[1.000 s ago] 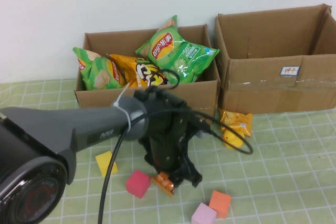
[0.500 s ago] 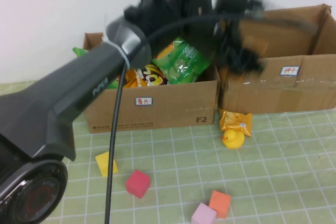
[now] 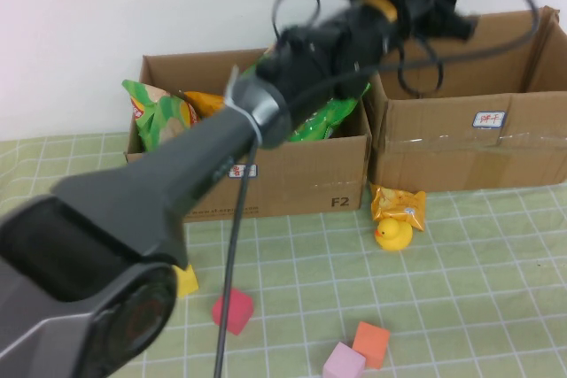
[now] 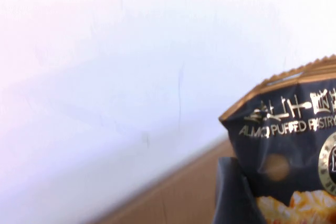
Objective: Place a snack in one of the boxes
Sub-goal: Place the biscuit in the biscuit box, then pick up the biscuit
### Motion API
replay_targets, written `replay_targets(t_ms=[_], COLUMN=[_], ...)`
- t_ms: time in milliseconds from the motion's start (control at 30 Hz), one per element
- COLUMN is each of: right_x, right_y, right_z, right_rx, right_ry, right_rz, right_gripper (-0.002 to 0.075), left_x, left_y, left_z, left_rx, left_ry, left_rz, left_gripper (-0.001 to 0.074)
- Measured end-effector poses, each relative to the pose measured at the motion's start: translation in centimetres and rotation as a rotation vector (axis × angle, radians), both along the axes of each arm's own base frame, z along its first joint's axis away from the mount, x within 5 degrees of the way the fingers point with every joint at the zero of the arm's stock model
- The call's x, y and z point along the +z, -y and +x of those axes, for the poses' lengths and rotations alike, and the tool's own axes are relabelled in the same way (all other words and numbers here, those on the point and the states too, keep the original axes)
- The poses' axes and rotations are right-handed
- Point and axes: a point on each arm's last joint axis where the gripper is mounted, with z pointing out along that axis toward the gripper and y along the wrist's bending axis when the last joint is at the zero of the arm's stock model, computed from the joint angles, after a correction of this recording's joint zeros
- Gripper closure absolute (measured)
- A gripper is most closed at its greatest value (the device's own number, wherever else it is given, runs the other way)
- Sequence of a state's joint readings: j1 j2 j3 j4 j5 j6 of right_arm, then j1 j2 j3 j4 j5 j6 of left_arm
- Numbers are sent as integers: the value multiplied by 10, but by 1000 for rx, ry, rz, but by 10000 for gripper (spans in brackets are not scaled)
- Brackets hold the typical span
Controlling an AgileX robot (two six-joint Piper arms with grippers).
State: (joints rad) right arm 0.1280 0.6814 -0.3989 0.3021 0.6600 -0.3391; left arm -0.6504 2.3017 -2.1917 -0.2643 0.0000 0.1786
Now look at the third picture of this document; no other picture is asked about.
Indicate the yellow-orange snack packet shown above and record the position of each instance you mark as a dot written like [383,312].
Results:
[398,201]

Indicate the yellow rubber duck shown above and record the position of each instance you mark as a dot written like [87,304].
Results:
[396,236]

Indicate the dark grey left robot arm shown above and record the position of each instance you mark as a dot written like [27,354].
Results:
[133,218]

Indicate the two-character label, taped box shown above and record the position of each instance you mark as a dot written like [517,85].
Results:
[489,120]

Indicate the green cucumber Lay's chips bag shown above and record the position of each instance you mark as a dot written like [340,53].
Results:
[328,119]

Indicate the taped cardboard box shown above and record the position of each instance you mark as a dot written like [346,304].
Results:
[443,156]

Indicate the cardboard box with F2 print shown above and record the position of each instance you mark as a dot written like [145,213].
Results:
[310,174]

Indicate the orange chips bag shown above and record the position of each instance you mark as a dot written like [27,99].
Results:
[206,102]

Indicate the two-character label, F2 box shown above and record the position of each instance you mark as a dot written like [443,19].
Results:
[250,171]

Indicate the green striped Lay's chips bag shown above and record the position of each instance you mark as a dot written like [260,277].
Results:
[155,123]

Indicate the green checked tablecloth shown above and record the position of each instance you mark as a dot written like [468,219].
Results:
[465,285]

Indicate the orange foam cube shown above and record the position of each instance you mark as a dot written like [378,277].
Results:
[371,344]

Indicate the red foam cube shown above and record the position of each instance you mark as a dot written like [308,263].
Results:
[241,312]

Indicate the yellow foam cube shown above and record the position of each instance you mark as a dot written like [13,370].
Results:
[188,283]

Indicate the pink foam cube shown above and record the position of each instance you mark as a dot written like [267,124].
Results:
[343,362]

